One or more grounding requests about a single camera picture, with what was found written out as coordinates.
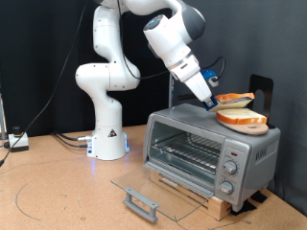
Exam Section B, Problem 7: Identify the white bread slice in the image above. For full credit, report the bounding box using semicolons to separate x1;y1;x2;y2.
214;92;256;105
216;107;268;126

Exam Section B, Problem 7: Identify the grey curtain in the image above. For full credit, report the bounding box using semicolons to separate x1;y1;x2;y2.
176;0;307;217

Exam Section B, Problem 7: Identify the black foam pad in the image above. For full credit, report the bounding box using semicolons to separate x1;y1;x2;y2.
230;199;257;216
250;191;268;204

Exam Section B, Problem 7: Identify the silver oven knob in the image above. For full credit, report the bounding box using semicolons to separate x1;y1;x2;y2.
223;160;239;175
218;180;234;196

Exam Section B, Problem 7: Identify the black cable with silver connector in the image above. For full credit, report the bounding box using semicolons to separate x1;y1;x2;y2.
52;130;94;142

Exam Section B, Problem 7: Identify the white power box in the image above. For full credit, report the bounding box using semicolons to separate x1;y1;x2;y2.
8;126;30;152

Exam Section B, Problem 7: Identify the long black hanging cable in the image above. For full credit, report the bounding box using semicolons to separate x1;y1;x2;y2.
0;0;89;167

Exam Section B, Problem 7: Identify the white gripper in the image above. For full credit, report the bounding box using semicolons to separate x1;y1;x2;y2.
183;70;218;108

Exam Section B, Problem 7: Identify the vertical metal pole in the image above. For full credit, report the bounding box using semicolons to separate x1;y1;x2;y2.
168;75;177;108

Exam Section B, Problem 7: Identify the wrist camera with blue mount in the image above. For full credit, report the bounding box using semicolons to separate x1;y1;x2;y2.
200;68;221;88

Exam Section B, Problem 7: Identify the silver toaster oven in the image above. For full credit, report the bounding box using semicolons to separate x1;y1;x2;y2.
142;104;282;213

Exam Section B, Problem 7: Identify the black camera cable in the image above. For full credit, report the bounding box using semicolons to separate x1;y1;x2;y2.
116;0;226;81

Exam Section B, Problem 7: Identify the thin black base cable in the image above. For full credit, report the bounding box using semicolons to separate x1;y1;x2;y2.
55;133;89;149

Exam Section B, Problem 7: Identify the slotted wooden block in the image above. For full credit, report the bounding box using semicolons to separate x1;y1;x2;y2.
149;169;233;221

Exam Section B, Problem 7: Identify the wire oven rack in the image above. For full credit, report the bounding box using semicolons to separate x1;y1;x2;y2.
150;131;224;175

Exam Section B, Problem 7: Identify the black curtain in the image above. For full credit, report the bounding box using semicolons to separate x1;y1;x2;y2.
0;0;174;138

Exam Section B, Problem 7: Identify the black metal bookend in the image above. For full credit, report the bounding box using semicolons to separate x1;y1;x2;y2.
248;74;276;129

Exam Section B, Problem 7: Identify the metal frame bar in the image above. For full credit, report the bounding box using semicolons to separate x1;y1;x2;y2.
0;92;8;141

